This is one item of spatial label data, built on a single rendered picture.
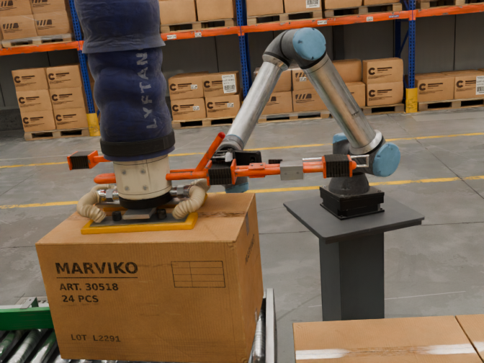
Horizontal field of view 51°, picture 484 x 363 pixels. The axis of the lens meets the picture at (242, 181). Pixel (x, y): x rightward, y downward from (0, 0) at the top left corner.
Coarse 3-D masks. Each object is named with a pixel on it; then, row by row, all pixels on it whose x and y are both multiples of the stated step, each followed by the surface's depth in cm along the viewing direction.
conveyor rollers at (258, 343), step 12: (264, 312) 202; (264, 324) 194; (0, 336) 206; (12, 336) 201; (36, 336) 200; (48, 336) 198; (264, 336) 187; (0, 348) 193; (12, 348) 199; (24, 348) 192; (48, 348) 191; (252, 348) 181; (264, 348) 181; (0, 360) 189; (12, 360) 185; (24, 360) 190; (36, 360) 184; (60, 360) 183; (84, 360) 181; (108, 360) 180; (252, 360) 174; (264, 360) 174
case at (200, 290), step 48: (48, 240) 150; (96, 240) 147; (144, 240) 144; (192, 240) 141; (240, 240) 145; (48, 288) 153; (96, 288) 150; (144, 288) 147; (192, 288) 145; (240, 288) 143; (96, 336) 156; (144, 336) 153; (192, 336) 150; (240, 336) 147
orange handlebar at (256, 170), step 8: (96, 160) 186; (104, 160) 186; (240, 168) 158; (248, 168) 154; (256, 168) 153; (264, 168) 153; (272, 168) 153; (304, 168) 152; (312, 168) 151; (320, 168) 151; (352, 168) 151; (96, 176) 160; (104, 176) 162; (112, 176) 159; (168, 176) 156; (176, 176) 156; (184, 176) 156; (192, 176) 155; (200, 176) 155; (256, 176) 154; (264, 176) 153
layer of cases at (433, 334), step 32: (352, 320) 191; (384, 320) 189; (416, 320) 187; (448, 320) 186; (480, 320) 184; (320, 352) 174; (352, 352) 173; (384, 352) 171; (416, 352) 170; (448, 352) 168; (480, 352) 167
